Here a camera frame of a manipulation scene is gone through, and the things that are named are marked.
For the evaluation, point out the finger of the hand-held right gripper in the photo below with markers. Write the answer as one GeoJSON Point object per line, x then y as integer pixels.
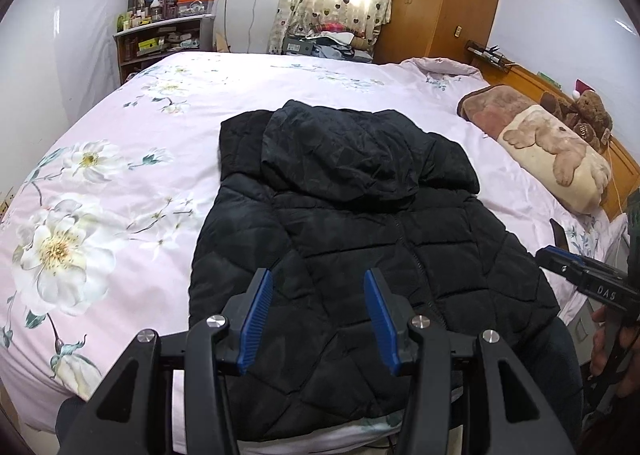
{"type": "Point", "coordinates": [565, 255]}
{"type": "Point", "coordinates": [570, 271]}

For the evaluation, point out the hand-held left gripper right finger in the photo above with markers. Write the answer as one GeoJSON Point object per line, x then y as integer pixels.
{"type": "Point", "coordinates": [382, 320]}

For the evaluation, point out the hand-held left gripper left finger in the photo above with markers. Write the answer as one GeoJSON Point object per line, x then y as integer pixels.
{"type": "Point", "coordinates": [255, 315]}

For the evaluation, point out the black puffer jacket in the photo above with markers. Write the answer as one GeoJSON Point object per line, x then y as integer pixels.
{"type": "Point", "coordinates": [350, 195]}

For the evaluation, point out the pile of clothes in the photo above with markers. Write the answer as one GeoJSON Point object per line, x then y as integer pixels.
{"type": "Point", "coordinates": [330, 42]}

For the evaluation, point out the person's right hand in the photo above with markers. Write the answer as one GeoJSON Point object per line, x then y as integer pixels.
{"type": "Point", "coordinates": [630, 360]}

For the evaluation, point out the person's leg in jeans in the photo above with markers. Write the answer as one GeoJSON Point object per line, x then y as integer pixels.
{"type": "Point", "coordinates": [567, 375]}

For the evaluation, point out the bear print pillow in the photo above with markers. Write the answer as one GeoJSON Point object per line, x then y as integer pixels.
{"type": "Point", "coordinates": [555, 155]}

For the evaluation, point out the dark brown teddy bear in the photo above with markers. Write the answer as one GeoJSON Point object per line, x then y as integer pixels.
{"type": "Point", "coordinates": [555, 107]}

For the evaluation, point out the brown plush blanket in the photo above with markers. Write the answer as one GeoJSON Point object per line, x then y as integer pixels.
{"type": "Point", "coordinates": [490, 107]}

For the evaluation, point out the wooden headboard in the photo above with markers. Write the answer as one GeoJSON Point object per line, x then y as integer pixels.
{"type": "Point", "coordinates": [530, 80]}

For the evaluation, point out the bed with floral pink sheet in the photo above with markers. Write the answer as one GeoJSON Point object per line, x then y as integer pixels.
{"type": "Point", "coordinates": [125, 160]}

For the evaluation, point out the black rack on headboard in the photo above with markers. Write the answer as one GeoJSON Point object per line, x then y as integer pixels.
{"type": "Point", "coordinates": [487, 54]}

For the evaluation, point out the wooden shelf unit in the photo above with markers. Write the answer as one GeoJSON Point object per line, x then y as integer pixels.
{"type": "Point", "coordinates": [160, 47]}

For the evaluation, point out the white cabinet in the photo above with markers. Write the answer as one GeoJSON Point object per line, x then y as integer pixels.
{"type": "Point", "coordinates": [245, 20]}

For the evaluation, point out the orange storage box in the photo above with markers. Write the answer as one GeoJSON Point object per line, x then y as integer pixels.
{"type": "Point", "coordinates": [196, 0]}

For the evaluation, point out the group of bottles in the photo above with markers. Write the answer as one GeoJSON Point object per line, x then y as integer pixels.
{"type": "Point", "coordinates": [140, 12]}

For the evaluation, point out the wall socket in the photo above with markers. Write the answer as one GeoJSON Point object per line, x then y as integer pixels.
{"type": "Point", "coordinates": [5, 205]}

